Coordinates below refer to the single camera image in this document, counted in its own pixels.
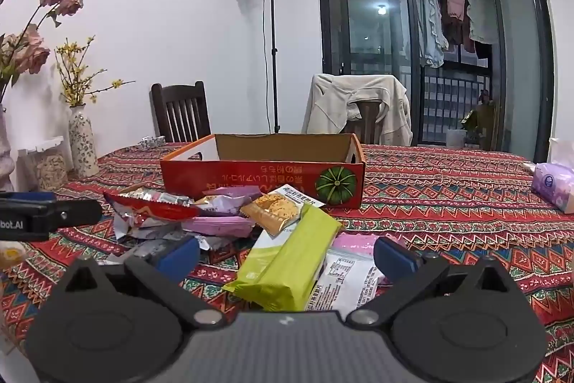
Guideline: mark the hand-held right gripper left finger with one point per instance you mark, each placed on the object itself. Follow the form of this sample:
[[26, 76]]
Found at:
[[177, 259]]

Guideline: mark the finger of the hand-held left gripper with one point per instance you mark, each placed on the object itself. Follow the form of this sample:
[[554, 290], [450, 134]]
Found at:
[[71, 211]]

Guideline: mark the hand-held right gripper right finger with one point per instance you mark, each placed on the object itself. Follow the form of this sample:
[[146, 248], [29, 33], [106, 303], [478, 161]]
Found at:
[[394, 259]]

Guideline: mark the lime green snack packet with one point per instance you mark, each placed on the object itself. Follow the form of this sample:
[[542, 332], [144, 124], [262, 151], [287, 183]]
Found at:
[[291, 262]]

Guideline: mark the orange cracker packet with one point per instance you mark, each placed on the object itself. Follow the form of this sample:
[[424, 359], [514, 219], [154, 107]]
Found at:
[[271, 210]]

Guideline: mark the red cardboard box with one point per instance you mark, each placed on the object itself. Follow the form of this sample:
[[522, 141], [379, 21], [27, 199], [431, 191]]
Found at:
[[269, 179]]

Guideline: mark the glass jar with white lid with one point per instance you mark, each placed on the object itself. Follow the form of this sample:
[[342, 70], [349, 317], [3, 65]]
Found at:
[[49, 172]]

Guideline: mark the white and pink snack packet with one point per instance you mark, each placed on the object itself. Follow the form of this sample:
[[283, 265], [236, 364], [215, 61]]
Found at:
[[347, 275]]

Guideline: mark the red snack packet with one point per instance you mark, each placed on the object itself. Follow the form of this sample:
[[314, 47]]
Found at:
[[157, 211]]

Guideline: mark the large pink snack packet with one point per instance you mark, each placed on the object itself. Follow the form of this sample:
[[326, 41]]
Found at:
[[219, 227]]

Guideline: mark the floral ceramic vase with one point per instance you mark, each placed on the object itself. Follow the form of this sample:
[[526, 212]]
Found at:
[[84, 145]]

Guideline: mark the silver and gold snack packet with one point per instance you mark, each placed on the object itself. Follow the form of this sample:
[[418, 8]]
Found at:
[[219, 205]]

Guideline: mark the pale tall vase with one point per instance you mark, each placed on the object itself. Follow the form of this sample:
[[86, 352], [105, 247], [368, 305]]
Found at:
[[4, 158]]

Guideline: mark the purple snack packet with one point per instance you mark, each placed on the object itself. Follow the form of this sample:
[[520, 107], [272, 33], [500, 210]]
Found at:
[[237, 191]]

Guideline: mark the crumpled foil wrapper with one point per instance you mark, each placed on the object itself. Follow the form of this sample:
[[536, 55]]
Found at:
[[152, 141]]

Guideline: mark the yellow flower branches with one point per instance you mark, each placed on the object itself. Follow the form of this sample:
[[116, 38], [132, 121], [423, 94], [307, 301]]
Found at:
[[75, 89]]

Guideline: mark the white plant pot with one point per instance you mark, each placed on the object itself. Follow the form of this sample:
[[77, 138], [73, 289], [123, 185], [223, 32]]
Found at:
[[456, 137]]

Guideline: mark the wooden chair under jacket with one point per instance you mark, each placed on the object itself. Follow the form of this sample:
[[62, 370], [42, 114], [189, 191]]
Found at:
[[365, 120]]

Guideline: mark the dark wooden chair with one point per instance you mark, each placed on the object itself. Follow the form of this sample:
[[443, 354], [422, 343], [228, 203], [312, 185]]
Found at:
[[179, 93]]

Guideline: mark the beige jacket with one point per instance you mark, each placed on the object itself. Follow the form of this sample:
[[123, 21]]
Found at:
[[323, 109]]

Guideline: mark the potted plant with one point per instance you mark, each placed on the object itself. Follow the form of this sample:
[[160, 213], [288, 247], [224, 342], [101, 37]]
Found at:
[[482, 116]]

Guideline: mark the purple tissue pack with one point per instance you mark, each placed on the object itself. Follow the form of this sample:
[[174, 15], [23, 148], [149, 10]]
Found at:
[[554, 185]]

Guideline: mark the dark hanging garment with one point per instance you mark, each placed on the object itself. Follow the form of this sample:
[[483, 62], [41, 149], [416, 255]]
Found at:
[[483, 50]]

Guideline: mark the pale blue hanging garment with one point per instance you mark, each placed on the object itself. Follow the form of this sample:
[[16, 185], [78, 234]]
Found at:
[[429, 19]]

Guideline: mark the sliding glass door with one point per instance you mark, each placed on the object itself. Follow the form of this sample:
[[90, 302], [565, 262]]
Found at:
[[358, 6]]

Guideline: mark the white hanging garment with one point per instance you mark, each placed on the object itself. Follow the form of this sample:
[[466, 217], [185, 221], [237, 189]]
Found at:
[[482, 15]]

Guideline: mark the pink hanging garment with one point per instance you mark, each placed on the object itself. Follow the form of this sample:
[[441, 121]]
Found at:
[[455, 1]]

